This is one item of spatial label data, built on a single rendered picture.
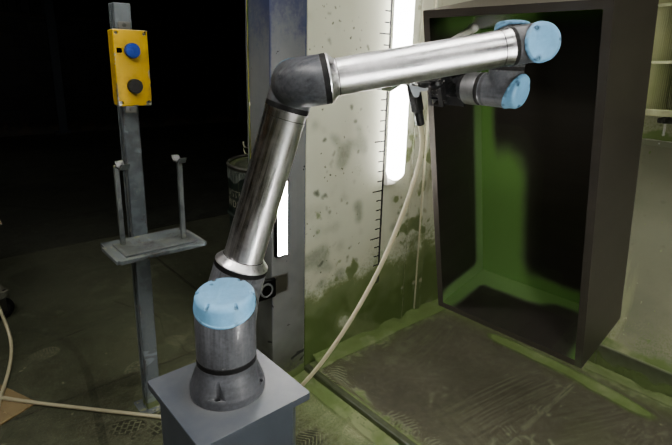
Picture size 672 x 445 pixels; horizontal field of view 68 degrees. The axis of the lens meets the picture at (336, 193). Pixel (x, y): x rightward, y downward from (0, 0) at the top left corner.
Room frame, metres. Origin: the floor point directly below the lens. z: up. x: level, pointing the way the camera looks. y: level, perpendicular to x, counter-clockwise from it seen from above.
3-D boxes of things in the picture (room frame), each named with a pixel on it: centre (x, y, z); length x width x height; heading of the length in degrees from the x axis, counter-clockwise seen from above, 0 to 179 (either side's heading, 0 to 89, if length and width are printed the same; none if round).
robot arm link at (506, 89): (1.36, -0.44, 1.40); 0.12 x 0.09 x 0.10; 44
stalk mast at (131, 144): (1.84, 0.78, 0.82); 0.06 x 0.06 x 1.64; 41
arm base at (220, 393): (1.11, 0.27, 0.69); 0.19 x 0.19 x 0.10
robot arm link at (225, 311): (1.12, 0.27, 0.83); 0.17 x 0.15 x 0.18; 6
